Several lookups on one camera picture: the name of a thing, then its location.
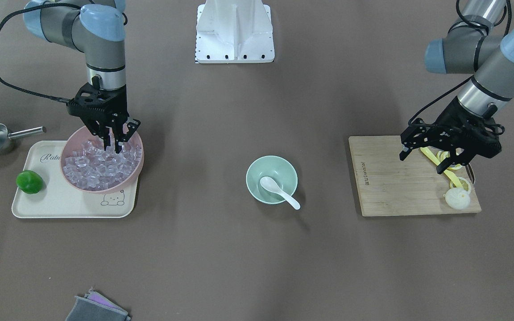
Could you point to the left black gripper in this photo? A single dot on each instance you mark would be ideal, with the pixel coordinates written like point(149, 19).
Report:
point(454, 117)

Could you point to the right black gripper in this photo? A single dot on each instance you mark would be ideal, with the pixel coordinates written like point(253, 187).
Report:
point(119, 103)

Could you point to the white ceramic spoon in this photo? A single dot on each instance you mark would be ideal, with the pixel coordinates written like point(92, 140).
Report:
point(270, 185)

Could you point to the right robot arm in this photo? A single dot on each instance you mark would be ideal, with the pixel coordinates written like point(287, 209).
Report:
point(95, 28)

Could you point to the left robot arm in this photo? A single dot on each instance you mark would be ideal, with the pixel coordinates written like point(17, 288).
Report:
point(471, 48)

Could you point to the pink bowl with ice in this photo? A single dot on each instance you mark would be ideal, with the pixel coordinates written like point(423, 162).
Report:
point(89, 166)

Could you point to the mint green bowl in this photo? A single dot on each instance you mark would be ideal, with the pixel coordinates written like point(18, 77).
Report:
point(276, 167)

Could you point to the lemon slice lower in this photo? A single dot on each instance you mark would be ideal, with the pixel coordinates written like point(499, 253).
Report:
point(444, 156)

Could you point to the lemon slice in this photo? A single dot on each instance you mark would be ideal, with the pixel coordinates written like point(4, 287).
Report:
point(444, 156)
point(463, 185)

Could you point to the yellow plastic knife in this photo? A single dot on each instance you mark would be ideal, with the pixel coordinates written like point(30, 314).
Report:
point(455, 182)

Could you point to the lemon slice upper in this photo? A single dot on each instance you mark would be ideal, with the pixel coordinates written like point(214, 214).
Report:
point(463, 185)

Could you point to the wooden cutting board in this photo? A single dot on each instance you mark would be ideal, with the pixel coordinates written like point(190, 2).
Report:
point(389, 187)

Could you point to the cream serving tray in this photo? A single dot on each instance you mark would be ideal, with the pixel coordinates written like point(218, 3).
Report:
point(59, 199)

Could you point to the green lime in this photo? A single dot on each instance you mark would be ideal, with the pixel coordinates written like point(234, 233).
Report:
point(29, 182)

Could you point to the grey folded cloth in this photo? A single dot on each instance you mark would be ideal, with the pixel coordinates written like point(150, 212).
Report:
point(94, 306)

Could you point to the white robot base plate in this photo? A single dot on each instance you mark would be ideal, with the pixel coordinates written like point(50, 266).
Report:
point(234, 31)

